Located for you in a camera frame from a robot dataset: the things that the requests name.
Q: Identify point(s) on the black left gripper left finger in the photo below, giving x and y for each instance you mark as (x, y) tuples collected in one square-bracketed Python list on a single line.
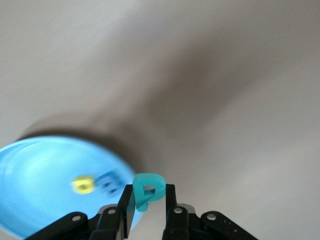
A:
[(112, 225)]

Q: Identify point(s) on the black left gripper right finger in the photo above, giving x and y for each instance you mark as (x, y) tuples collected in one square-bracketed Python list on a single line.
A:
[(178, 225)]

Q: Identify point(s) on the blue foam letter E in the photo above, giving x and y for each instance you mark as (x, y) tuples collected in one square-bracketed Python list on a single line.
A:
[(110, 182)]

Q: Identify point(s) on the teal foam letter p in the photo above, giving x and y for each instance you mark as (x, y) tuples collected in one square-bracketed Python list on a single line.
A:
[(140, 190)]

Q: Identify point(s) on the yellow foam letter d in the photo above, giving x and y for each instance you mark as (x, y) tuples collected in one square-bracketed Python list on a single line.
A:
[(83, 185)]

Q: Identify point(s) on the blue plate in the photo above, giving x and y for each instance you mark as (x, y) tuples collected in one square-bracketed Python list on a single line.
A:
[(37, 175)]

